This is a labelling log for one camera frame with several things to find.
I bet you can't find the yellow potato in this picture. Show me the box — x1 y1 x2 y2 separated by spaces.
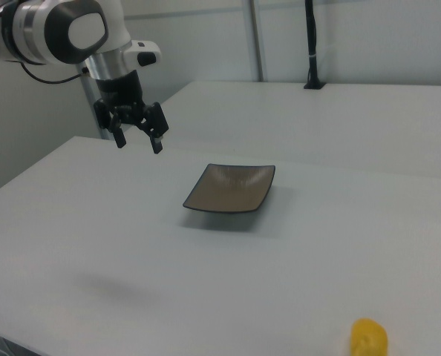
350 317 389 356

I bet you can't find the square brown ceramic plate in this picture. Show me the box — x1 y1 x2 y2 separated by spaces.
183 163 277 215

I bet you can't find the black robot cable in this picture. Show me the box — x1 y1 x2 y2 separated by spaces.
19 62 87 85

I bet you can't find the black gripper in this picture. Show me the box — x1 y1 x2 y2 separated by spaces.
93 70 170 155

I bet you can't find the black pole with base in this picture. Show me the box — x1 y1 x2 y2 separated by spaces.
303 0 327 90

